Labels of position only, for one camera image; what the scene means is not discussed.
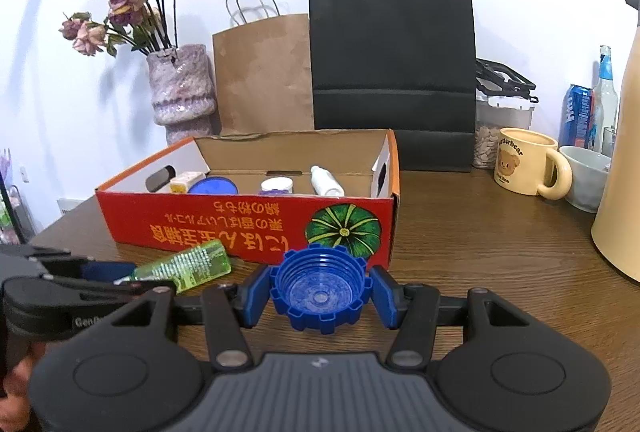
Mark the red cardboard box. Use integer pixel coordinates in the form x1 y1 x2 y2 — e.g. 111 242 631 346
95 128 401 269

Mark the white bowl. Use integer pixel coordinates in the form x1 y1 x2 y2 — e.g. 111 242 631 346
559 145 612 214

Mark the purple notched bottle cap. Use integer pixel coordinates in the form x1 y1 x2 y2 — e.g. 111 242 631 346
260 177 295 195

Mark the wire storage rack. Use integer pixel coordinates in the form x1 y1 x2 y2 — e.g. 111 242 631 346
0 147 36 245

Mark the brown paper bag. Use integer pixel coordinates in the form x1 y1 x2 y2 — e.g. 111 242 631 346
212 0 316 136

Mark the black paper bag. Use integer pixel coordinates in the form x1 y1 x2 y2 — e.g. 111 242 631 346
307 0 477 173

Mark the yellow thermos jug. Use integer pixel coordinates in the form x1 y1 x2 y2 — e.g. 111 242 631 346
591 0 640 285

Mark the glass bottle blue label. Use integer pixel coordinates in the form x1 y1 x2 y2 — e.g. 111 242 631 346
592 44 620 153

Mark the small bottle with blue cap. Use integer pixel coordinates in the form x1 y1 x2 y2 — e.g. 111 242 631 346
189 177 240 196

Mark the pink ceramic vase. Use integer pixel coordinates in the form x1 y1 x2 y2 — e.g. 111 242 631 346
146 44 219 145

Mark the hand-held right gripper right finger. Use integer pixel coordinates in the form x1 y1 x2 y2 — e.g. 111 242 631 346
367 264 531 370

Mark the green spray bottle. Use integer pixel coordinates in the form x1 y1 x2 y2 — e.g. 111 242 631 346
114 246 233 295

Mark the clear container with black lid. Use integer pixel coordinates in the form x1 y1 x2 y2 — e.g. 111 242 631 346
472 58 540 170

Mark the white dropper bottle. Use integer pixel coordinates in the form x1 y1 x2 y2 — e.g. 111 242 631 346
310 165 346 197

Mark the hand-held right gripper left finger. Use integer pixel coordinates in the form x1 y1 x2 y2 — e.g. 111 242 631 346
110 264 273 370

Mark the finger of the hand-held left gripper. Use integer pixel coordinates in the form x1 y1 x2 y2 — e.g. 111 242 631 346
42 274 177 308
0 246 138 284

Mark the blue soda can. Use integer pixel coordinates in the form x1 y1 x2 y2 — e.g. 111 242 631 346
560 83 597 150

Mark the yellow bear mug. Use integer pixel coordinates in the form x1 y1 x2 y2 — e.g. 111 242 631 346
493 127 573 200

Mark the blue notched bottle cap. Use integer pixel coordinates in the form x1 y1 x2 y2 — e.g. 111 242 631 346
269 248 373 334

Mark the person's left hand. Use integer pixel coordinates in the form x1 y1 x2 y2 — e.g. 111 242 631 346
0 354 38 432

